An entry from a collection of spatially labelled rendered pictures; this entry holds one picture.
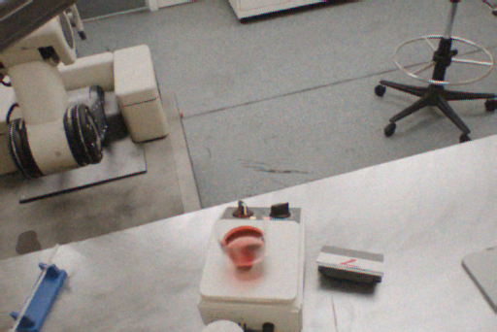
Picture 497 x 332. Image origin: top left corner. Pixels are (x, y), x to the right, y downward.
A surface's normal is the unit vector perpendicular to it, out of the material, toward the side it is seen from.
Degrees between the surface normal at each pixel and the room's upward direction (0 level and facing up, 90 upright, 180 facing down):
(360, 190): 0
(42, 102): 64
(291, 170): 0
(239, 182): 0
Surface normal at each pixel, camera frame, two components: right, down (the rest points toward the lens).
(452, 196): -0.10, -0.72
